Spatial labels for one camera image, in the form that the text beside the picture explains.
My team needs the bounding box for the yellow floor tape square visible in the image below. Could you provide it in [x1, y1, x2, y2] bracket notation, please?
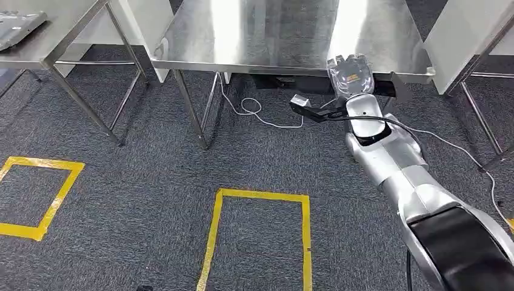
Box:
[196, 189, 313, 291]
[0, 156, 86, 242]

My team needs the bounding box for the steel table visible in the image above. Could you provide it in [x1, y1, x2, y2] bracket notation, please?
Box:
[0, 0, 149, 147]
[443, 16, 514, 172]
[150, 0, 436, 150]

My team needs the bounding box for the white board panel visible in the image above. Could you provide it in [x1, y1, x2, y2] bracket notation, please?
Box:
[423, 0, 514, 95]
[56, 0, 173, 83]

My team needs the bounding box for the grey metal part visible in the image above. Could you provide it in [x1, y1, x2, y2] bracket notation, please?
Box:
[0, 11, 48, 52]

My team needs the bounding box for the white floor cable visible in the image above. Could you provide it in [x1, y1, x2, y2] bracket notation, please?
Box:
[216, 71, 340, 129]
[406, 126, 514, 226]

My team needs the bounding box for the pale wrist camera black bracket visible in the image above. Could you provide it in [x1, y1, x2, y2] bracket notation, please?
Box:
[290, 94, 350, 123]

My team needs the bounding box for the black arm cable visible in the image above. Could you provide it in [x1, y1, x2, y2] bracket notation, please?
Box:
[321, 114, 429, 161]

